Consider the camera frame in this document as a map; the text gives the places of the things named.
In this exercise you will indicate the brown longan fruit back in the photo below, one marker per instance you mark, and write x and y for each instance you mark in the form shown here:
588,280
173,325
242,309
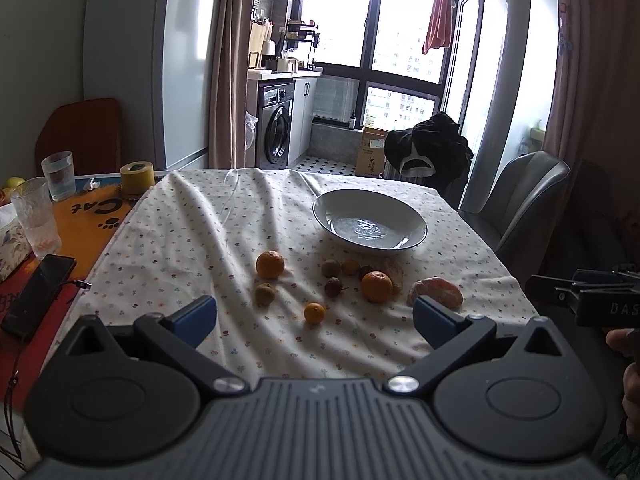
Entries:
331,268

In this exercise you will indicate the peeled grapefruit segment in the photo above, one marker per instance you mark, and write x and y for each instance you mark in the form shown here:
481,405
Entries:
444,292

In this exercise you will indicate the small orange kumquat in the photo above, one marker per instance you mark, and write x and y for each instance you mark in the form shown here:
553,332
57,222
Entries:
314,313

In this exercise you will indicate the clear glass near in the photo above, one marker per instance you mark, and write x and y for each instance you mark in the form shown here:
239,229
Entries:
34,209

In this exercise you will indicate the dark brown passion fruit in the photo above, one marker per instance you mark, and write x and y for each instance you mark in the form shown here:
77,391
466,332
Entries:
333,287

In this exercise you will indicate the red hanging towel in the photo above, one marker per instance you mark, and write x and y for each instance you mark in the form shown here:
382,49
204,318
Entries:
439,30

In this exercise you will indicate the pink beige curtain left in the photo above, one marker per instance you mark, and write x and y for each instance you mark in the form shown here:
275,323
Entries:
228,92

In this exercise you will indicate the grey washing machine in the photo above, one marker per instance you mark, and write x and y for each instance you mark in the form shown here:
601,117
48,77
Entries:
274,109

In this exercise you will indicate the yellow tape roll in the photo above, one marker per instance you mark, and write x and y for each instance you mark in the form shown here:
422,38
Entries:
136,178

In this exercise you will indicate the floral white tablecloth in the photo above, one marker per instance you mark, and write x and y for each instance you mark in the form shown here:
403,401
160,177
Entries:
199,232

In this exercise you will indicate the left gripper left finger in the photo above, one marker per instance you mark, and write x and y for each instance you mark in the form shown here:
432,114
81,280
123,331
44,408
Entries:
173,341

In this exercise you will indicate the left orange tangerine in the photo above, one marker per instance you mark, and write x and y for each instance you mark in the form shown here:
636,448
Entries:
270,265

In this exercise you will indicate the clear glass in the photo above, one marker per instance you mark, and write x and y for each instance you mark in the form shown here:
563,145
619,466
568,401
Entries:
34,209
58,169

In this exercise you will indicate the clear glass far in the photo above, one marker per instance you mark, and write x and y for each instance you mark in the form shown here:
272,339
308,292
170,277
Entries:
58,169

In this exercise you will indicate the grey leather chair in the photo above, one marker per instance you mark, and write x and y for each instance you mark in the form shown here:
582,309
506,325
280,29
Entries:
519,215

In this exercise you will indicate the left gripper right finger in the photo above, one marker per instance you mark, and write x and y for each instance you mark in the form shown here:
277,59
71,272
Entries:
457,341

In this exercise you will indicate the brown fruit left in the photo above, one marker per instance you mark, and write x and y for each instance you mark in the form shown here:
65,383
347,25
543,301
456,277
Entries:
264,294

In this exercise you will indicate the white bowl blue rim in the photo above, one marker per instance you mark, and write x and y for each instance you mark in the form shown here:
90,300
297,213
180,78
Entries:
369,221

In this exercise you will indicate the small orange behind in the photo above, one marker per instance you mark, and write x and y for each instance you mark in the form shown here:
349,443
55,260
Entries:
350,267

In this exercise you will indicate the white refrigerator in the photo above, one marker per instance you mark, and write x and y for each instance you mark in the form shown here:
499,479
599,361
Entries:
154,57

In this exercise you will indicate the large orange tangerine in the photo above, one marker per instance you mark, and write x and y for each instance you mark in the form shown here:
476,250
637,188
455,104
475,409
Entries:
376,287

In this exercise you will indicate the cardboard box on floor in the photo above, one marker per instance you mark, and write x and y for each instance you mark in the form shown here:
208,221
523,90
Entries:
371,159

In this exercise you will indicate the tissue box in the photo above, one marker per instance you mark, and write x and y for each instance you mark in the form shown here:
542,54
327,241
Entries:
14,248

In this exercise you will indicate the orange cat table mat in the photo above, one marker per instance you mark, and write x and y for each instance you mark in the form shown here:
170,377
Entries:
86,222

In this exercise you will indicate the white kitchen cabinet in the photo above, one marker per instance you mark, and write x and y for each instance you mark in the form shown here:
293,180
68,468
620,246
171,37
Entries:
302,114

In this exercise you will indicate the yellow lemon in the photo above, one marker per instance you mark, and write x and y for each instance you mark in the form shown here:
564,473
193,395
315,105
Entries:
13,182

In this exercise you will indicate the right hand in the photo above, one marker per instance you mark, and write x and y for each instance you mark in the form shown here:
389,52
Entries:
627,342

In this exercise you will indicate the brown wooden chair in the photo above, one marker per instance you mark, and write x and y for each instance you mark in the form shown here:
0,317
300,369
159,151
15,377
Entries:
91,130

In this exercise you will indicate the black clothes pile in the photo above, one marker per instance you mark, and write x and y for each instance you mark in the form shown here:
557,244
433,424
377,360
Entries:
433,151

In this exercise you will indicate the black smartphone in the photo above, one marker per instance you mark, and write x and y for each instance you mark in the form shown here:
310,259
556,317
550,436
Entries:
30,307

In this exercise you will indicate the pink curtain right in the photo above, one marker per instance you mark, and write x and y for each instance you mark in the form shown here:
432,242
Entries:
595,105

